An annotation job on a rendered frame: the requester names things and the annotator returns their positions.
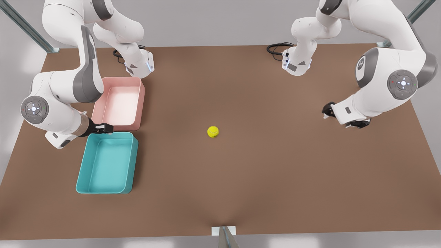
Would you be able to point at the teal rectangular tray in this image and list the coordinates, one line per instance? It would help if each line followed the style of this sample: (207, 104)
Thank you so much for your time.
(107, 163)

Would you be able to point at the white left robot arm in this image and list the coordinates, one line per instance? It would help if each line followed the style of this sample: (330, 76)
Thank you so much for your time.
(386, 86)

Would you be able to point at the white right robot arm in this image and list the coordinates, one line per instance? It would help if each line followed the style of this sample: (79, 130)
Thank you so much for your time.
(62, 89)

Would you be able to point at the silver frame post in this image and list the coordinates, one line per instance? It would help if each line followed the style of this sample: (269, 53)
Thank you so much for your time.
(24, 27)
(225, 237)
(415, 13)

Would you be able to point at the pink rectangular tray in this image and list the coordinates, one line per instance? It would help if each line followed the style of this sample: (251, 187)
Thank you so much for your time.
(119, 105)

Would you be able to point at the yellow tennis ball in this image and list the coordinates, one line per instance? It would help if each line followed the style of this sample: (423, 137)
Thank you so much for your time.
(213, 132)

